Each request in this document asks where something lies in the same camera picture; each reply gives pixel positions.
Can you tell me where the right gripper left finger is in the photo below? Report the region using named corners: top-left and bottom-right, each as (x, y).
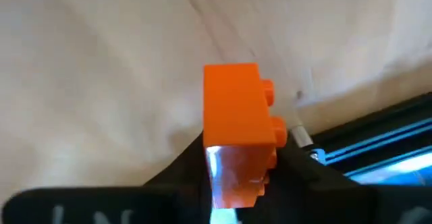
top-left (0, 131), bottom-right (214, 224)

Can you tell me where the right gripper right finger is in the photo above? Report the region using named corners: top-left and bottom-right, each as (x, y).
top-left (236, 142), bottom-right (432, 224)

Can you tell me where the orange toy brick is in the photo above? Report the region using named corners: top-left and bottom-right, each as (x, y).
top-left (202, 62), bottom-right (289, 211)

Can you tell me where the black aluminium table frame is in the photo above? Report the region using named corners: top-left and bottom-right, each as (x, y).
top-left (292, 92), bottom-right (432, 188)

